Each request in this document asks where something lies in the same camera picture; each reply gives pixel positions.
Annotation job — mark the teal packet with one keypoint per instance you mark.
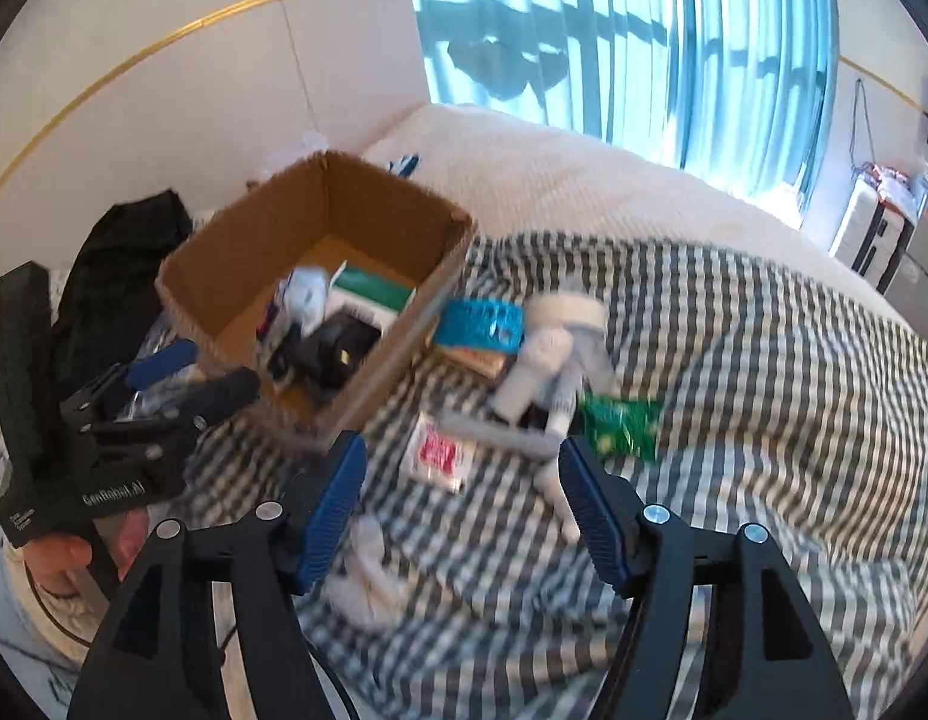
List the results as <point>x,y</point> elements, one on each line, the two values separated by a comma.
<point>475,322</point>

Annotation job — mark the blue and white packet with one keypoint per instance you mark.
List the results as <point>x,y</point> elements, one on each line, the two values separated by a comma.
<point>402,165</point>

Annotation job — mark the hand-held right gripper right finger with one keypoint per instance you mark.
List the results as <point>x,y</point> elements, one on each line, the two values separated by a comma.
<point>587,510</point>

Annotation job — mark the black case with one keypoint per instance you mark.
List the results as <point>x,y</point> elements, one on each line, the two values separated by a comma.
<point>340,349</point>

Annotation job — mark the brown flat box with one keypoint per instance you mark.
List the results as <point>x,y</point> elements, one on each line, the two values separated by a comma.
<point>471,361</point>

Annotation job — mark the white tape roll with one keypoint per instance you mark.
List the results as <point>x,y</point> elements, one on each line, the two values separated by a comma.
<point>565,313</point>

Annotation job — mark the green packet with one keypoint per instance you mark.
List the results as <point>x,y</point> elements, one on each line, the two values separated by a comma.
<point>621,427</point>

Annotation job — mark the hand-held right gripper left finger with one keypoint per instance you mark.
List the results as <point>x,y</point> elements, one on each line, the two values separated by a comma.
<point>336,510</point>

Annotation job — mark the black bag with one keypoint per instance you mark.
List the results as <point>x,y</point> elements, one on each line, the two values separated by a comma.
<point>119,262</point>

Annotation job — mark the checked blanket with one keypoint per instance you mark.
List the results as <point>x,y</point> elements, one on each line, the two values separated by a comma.
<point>734,390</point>

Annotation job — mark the white suitcase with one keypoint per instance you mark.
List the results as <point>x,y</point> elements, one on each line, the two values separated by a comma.
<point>872,236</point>

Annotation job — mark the person's left hand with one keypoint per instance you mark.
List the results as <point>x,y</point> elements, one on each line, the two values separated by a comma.
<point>59,553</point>

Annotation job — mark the white plastic bottle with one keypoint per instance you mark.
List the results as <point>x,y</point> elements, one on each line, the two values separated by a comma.
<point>535,375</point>

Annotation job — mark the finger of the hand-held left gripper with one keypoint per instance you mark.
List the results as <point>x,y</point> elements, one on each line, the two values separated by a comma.
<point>164,362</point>
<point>224,392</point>

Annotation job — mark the white plastic bag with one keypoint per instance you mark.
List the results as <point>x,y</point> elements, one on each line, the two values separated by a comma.
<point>302,300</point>

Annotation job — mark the pink and white sachet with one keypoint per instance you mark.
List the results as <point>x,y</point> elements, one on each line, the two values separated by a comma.
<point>436,454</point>

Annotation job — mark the blue sheer curtain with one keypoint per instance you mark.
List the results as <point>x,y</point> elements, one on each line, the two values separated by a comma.
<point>621,37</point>

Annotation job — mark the brown cardboard box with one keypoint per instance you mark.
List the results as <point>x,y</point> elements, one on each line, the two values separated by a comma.
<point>381,221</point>

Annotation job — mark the green and white box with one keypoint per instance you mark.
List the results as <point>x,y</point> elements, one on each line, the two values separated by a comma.
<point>374,289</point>

